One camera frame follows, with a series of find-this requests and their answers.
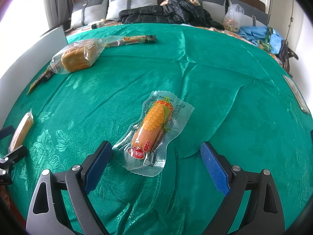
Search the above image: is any clear biscuit pack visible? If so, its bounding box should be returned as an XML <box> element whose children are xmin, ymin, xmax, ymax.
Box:
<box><xmin>8</xmin><ymin>110</ymin><xmax>34</xmax><ymax>152</ymax></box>

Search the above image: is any corn sausage pack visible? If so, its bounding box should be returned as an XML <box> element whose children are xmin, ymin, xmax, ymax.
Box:
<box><xmin>112</xmin><ymin>91</ymin><xmax>194</xmax><ymax>177</ymax></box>

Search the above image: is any yellow brown snack packet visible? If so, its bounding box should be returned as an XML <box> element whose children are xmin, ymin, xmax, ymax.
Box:
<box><xmin>27</xmin><ymin>70</ymin><xmax>55</xmax><ymax>94</ymax></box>

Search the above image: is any clear plastic bag of snacks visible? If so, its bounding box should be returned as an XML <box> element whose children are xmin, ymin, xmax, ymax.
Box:
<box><xmin>223</xmin><ymin>4</ymin><xmax>245</xmax><ymax>32</ymax></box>

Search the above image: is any white storage box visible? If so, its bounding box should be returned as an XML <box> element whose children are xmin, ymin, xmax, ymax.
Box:
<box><xmin>1</xmin><ymin>26</ymin><xmax>67</xmax><ymax>126</ymax></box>

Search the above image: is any bagged bread loaf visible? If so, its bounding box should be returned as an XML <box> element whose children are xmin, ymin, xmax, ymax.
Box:
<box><xmin>47</xmin><ymin>38</ymin><xmax>106</xmax><ymax>74</ymax></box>

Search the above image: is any patterned-case smartphone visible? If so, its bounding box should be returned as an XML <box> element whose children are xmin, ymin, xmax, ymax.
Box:
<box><xmin>283</xmin><ymin>75</ymin><xmax>310</xmax><ymax>114</ymax></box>

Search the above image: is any long black-tipped snack pack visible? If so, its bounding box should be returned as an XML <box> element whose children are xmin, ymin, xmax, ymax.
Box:
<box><xmin>103</xmin><ymin>35</ymin><xmax>157</xmax><ymax>48</ymax></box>

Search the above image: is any grey curtain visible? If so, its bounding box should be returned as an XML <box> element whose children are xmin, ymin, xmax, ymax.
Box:
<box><xmin>43</xmin><ymin>0</ymin><xmax>73</xmax><ymax>29</ymax></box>

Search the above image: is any far left grey pillow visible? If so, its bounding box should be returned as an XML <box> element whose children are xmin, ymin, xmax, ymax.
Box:
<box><xmin>71</xmin><ymin>0</ymin><xmax>109</xmax><ymax>29</ymax></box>

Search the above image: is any wooden chair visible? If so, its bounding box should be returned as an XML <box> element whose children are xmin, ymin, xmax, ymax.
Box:
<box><xmin>278</xmin><ymin>39</ymin><xmax>299</xmax><ymax>76</ymax></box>

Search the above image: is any blue cloth pile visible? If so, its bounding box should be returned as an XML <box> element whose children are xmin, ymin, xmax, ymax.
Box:
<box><xmin>237</xmin><ymin>26</ymin><xmax>283</xmax><ymax>55</ymax></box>

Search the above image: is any far right grey pillow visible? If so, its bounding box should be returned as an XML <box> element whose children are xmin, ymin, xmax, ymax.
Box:
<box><xmin>228</xmin><ymin>0</ymin><xmax>268</xmax><ymax>27</ymax></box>

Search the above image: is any black puffer jacket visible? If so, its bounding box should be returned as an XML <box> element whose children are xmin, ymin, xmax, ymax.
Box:
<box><xmin>116</xmin><ymin>0</ymin><xmax>224</xmax><ymax>30</ymax></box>

